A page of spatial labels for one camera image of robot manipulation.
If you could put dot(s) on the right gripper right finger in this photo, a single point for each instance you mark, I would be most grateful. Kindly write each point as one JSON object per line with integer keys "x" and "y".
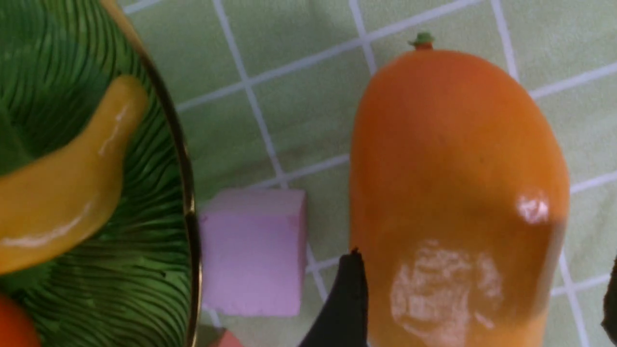
{"x": 609, "y": 322}

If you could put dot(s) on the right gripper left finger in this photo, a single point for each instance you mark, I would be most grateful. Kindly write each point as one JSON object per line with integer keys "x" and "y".
{"x": 343, "y": 320}

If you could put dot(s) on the yellow orange toy mango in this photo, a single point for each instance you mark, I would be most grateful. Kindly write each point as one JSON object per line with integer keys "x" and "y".
{"x": 459, "y": 201}

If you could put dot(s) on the yellow toy banana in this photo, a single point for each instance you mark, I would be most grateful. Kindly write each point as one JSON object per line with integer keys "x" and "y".
{"x": 53, "y": 204}

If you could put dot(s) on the orange toy persimmon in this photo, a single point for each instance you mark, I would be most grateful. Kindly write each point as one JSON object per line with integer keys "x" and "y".
{"x": 16, "y": 328}

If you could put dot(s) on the salmon foam cube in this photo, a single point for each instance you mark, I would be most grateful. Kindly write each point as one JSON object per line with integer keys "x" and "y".
{"x": 226, "y": 338}

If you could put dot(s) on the pink foam cube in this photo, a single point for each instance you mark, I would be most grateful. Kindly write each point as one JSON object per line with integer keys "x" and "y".
{"x": 254, "y": 252}

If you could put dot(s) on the green glass leaf plate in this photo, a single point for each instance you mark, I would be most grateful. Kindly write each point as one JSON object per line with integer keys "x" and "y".
{"x": 136, "y": 282}

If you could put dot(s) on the green checkered tablecloth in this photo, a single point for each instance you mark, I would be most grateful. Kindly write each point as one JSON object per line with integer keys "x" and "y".
{"x": 267, "y": 89}

